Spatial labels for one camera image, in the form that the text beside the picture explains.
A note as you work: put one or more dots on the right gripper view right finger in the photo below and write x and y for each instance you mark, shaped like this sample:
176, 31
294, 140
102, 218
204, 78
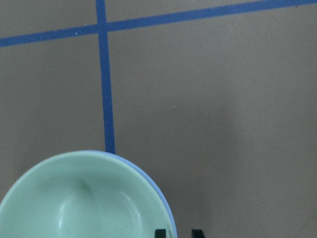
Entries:
196, 233

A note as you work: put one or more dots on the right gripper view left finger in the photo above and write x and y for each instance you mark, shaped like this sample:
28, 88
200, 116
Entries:
160, 233

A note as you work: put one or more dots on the blue bowl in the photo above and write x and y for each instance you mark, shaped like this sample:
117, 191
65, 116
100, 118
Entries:
149, 181

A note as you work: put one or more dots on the green bowl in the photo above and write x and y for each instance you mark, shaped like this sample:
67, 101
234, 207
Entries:
82, 195

